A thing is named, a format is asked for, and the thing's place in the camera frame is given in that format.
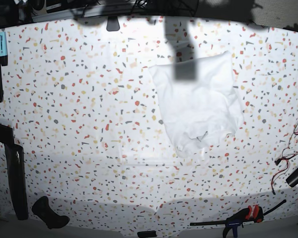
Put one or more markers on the white T-shirt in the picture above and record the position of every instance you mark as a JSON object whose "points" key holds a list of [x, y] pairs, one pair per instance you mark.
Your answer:
{"points": [[198, 102]]}

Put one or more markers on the terrazzo patterned table cloth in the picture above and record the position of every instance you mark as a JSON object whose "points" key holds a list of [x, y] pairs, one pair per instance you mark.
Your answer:
{"points": [[82, 104]]}

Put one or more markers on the black clip at table edge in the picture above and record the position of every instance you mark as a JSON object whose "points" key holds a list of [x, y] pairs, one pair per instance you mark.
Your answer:
{"points": [[112, 24]]}

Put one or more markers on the small black rectangular device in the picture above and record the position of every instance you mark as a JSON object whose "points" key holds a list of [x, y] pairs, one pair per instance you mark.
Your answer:
{"points": [[147, 234]]}

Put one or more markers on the black and orange bar clamp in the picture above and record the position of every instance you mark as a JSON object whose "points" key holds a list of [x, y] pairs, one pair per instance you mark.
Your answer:
{"points": [[249, 214]]}

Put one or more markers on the light blue highlighter pen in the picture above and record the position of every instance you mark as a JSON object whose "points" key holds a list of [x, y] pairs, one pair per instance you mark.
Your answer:
{"points": [[3, 49]]}

